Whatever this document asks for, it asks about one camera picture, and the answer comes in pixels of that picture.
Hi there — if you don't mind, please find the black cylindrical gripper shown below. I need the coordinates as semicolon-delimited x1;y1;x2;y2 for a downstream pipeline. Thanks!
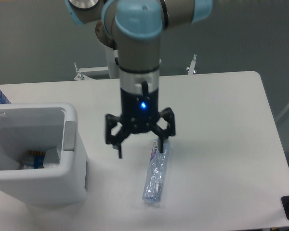
105;89;176;159

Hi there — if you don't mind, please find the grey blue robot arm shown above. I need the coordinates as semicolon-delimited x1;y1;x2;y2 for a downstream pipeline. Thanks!
65;0;213;152

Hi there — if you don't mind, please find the white plastic trash can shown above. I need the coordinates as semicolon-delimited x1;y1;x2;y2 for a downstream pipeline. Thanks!
0;103;88;205

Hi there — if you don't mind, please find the crushed clear plastic bottle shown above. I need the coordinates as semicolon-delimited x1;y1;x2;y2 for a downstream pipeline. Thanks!
142;139;171;207

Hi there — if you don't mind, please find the blue snack package in bin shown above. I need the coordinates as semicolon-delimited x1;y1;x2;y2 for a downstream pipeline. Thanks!
21;150;46;169

